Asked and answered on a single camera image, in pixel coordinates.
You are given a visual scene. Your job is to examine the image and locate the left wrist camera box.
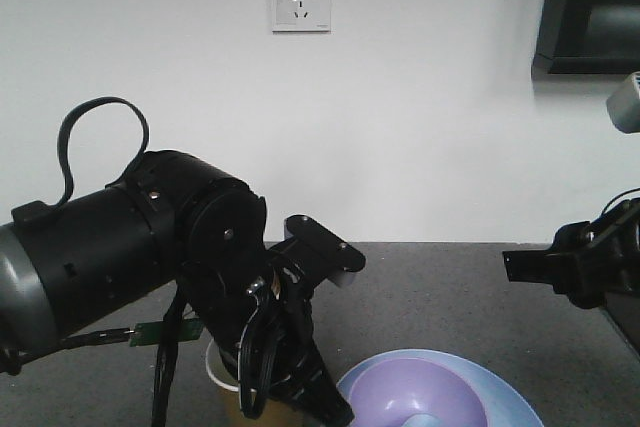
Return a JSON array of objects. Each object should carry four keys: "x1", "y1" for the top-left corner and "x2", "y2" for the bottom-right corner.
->
[{"x1": 282, "y1": 214, "x2": 366, "y2": 288}]

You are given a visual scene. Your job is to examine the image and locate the brown paper cup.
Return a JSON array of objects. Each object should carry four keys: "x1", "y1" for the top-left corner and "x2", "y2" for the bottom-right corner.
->
[{"x1": 205, "y1": 339, "x2": 304, "y2": 427}]

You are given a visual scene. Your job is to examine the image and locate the dark range hood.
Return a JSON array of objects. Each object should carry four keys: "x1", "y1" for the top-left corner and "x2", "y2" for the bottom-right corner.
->
[{"x1": 532, "y1": 0, "x2": 639, "y2": 75}]

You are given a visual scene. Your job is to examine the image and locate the pale blue plastic spoon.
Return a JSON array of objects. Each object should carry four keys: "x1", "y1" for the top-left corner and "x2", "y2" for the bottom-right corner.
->
[{"x1": 402, "y1": 413, "x2": 441, "y2": 427}]

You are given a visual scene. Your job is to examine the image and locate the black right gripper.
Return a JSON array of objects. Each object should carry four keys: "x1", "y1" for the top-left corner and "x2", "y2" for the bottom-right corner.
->
[{"x1": 502, "y1": 198, "x2": 639, "y2": 309}]

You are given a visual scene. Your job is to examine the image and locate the black induction cooktop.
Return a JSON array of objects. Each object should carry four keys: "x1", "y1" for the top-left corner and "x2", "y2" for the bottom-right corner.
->
[{"x1": 604, "y1": 293, "x2": 640, "y2": 355}]

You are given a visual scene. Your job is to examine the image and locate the purple plastic bowl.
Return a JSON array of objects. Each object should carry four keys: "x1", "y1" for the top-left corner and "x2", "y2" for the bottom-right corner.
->
[{"x1": 348, "y1": 358, "x2": 488, "y2": 426}]

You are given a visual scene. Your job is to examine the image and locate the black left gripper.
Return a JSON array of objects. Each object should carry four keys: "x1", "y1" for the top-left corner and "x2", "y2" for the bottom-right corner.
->
[{"x1": 189, "y1": 236, "x2": 355, "y2": 426}]

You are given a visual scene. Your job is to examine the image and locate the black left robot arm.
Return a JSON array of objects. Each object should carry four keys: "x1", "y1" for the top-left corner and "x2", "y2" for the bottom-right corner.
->
[{"x1": 1, "y1": 151, "x2": 365, "y2": 426}]

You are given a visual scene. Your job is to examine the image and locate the light blue plate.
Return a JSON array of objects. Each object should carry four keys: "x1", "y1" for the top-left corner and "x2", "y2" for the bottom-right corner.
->
[{"x1": 337, "y1": 349, "x2": 542, "y2": 426}]

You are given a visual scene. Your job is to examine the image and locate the green circuit board connector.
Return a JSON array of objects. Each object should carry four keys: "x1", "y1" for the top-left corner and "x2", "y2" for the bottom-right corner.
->
[{"x1": 128, "y1": 318, "x2": 204, "y2": 347}]

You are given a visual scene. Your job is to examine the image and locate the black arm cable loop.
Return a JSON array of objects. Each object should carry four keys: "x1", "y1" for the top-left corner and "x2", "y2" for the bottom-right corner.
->
[{"x1": 11, "y1": 95, "x2": 151, "y2": 228}]

